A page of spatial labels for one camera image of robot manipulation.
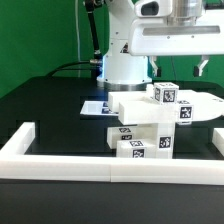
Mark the white U-shaped fence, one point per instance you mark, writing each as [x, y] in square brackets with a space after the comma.
[15, 163]

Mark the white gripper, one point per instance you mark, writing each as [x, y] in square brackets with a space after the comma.
[176, 28]

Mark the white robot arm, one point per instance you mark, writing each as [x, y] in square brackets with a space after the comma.
[121, 70]

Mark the white tagged cube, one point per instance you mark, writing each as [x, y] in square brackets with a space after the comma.
[165, 92]

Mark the white sheet with tags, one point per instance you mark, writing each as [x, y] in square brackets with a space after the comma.
[97, 108]

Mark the white chair seat part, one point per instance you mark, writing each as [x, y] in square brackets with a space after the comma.
[161, 135]

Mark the white chair back frame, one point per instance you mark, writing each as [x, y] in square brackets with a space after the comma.
[139, 107]

